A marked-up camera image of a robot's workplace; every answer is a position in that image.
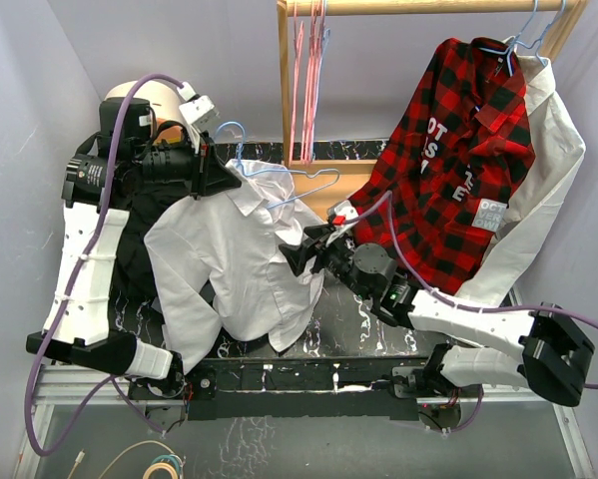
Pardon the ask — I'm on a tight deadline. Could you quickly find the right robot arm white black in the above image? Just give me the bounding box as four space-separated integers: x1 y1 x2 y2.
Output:
280 224 595 407

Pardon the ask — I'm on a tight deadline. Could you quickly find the wooden clothes rack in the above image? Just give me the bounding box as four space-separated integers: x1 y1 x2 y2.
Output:
277 0 588 219

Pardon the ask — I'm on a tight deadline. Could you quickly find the cream orange yellow cylinder container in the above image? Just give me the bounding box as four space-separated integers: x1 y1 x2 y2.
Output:
99 80 188 150

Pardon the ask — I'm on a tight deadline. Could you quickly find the blue hanger holding shirts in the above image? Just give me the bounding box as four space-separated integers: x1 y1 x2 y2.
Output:
477 0 569 76

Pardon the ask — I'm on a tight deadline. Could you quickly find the pink wire hanger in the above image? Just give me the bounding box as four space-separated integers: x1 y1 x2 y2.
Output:
290 1 330 165

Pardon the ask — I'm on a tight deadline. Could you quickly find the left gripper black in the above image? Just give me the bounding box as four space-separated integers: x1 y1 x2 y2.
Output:
132 125 241 200

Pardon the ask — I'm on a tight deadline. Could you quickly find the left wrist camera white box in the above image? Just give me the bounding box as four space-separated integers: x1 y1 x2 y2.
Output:
177 82 219 152

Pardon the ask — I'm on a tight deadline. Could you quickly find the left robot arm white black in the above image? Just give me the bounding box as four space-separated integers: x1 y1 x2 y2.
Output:
26 94 241 398

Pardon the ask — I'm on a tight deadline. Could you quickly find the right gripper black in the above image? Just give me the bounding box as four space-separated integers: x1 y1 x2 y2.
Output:
281 225 371 301

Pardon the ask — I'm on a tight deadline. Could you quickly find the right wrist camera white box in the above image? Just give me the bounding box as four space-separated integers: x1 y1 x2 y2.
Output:
326 200 358 229

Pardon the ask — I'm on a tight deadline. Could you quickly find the aluminium frame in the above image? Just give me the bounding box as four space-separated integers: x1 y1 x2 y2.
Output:
12 365 596 478

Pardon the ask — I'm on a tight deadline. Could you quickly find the beige coiled cable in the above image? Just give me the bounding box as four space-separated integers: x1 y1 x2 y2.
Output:
68 439 188 479

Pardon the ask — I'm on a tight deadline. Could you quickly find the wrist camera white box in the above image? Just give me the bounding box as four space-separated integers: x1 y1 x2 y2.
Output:
177 82 219 152
326 200 358 229

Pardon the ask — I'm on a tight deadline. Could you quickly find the cream white hanging shirt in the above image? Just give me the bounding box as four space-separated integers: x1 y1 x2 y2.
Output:
456 56 586 306

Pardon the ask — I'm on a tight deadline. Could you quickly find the red black plaid shirt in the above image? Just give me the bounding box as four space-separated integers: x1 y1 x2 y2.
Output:
349 38 535 294

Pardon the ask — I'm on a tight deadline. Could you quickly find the blue wire hanger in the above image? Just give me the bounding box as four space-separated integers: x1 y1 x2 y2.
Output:
315 28 330 100
214 120 341 211

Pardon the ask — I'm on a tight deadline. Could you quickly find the black garment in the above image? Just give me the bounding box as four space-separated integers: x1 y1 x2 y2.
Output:
112 183 189 304

